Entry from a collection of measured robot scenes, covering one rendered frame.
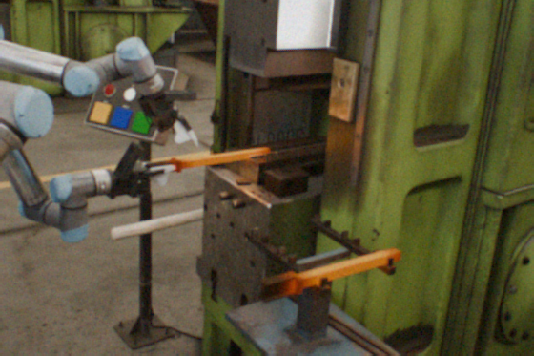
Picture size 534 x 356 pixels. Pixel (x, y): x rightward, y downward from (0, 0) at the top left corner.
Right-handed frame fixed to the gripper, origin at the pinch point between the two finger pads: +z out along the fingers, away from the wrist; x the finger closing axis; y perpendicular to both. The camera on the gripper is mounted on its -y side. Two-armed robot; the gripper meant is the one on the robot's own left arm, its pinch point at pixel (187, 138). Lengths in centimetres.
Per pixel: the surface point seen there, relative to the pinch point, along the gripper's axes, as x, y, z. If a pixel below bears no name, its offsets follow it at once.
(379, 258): 68, -8, 19
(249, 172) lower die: 2.7, -12.7, 22.5
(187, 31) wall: -800, -350, 297
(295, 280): 65, 14, 7
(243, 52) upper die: -4.2, -31.4, -11.1
